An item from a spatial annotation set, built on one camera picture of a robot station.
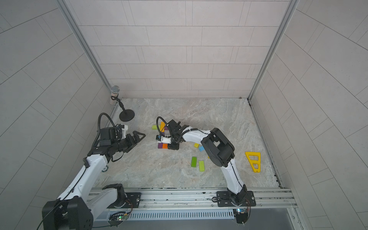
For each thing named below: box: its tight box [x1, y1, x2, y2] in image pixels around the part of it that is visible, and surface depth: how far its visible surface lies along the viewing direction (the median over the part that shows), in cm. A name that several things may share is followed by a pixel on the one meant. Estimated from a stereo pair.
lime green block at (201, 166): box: [198, 160, 205, 172], surface depth 84 cm
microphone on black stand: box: [110, 84, 136, 122], surface depth 104 cm
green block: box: [191, 156, 197, 168], surface depth 86 cm
